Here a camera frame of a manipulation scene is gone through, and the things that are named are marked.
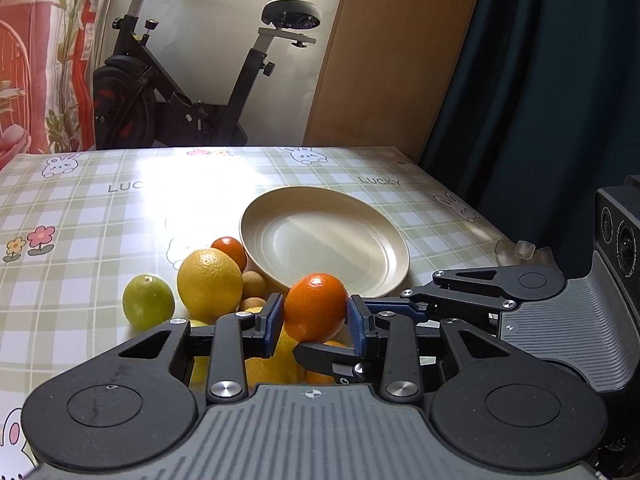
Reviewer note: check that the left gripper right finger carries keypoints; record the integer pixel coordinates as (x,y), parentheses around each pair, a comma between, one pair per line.
(458,340)

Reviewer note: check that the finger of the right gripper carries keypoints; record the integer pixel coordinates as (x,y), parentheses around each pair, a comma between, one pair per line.
(499,288)
(345,359)

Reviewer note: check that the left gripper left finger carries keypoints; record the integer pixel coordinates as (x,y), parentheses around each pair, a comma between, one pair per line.
(169,350)

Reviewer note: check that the large yellow lemon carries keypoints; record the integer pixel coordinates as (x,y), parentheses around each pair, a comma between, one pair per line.
(209,284)

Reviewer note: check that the orange mandarin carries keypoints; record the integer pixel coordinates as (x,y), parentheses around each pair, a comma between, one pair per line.
(315,308)

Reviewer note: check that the brown longan fruit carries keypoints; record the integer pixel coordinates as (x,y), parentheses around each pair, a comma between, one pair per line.
(254,285)
(252,304)

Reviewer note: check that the small orange tangerine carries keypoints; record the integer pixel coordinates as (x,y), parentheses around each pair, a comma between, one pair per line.
(232,248)

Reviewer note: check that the green lime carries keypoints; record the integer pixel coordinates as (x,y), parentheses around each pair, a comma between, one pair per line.
(147,301)

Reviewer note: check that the cream round plate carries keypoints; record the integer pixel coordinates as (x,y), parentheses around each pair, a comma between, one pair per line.
(300,230)

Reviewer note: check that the dark teal curtain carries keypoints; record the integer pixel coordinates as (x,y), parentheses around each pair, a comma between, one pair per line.
(541,111)

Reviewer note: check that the green plaid tablecloth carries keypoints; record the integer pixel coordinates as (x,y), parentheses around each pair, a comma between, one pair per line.
(76,228)

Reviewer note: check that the wooden board panel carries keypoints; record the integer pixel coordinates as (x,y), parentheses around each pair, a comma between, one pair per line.
(387,68)

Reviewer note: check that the red printed backdrop curtain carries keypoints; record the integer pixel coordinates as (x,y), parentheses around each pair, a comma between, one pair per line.
(47,63)

